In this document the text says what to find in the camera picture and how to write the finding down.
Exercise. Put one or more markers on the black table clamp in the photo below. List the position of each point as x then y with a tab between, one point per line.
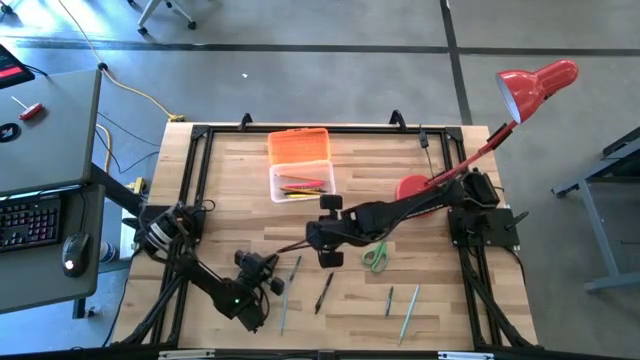
245	120
398	119

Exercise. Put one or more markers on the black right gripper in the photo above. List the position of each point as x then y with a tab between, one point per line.
330	232

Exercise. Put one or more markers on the yellow pencil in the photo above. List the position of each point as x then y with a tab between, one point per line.
300	195

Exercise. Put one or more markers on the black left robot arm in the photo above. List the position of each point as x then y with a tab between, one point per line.
210	285

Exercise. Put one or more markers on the dark brown pen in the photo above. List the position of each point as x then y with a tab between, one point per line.
286	248

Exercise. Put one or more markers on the grey desk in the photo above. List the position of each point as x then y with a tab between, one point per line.
50	150

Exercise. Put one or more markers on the light green pencil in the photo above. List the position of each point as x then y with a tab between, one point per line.
409	315

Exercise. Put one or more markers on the light blue pencil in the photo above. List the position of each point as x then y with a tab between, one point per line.
285	310

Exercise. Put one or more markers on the grey metal table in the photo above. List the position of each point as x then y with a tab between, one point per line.
597	235

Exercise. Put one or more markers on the black pen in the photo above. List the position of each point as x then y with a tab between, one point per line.
324	293

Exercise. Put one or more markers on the clear box with orange lid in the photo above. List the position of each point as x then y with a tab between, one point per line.
300	145

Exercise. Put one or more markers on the red desk lamp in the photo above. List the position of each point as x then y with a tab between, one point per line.
540	82

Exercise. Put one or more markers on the short dark green pen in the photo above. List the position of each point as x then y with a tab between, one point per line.
389	301

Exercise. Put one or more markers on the white cup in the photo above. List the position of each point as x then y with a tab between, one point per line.
107	252

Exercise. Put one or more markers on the office chair base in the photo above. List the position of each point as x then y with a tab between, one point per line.
150	12

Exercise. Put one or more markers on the dark laptop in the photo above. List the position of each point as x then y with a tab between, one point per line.
12	67

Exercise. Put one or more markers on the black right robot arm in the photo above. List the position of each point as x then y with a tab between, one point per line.
415	205

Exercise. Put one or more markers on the black keyboard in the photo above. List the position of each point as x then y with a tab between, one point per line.
30	222

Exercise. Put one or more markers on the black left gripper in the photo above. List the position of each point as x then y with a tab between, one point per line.
255	274

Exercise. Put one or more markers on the white metal bracket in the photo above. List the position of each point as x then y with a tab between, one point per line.
186	355
465	356

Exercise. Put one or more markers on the round black sticker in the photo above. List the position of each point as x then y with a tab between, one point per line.
9	133

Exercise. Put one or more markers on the black computer mouse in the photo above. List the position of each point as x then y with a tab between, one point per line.
76	254

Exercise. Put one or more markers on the yellow plug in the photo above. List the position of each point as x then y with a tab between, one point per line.
136	186

